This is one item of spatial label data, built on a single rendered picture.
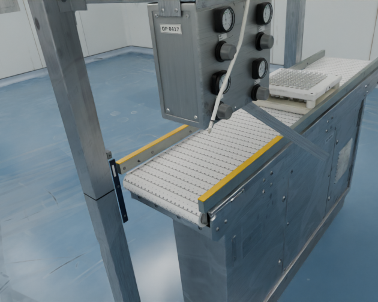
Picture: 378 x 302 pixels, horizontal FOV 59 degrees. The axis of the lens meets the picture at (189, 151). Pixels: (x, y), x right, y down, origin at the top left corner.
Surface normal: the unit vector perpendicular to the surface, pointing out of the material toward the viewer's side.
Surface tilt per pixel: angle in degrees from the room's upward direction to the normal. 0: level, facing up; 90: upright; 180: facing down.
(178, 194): 0
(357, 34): 90
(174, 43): 90
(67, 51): 90
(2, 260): 0
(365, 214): 0
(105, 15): 90
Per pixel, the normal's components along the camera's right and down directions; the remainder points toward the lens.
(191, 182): -0.08, -0.88
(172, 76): -0.65, 0.41
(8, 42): 0.72, 0.28
